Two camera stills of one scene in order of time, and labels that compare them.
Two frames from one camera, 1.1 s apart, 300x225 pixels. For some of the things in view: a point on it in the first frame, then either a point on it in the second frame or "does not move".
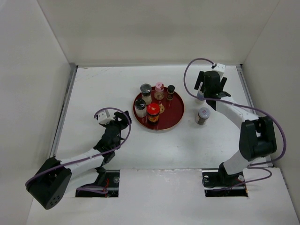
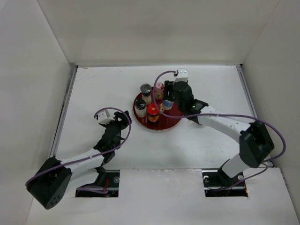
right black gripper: x=200 y=78 -> x=168 y=87
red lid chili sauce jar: x=153 y=110 does not move
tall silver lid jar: x=200 y=94 -> x=168 y=104
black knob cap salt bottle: x=140 y=108 does not move
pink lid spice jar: x=159 y=93 does not move
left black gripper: x=123 y=123 does not move
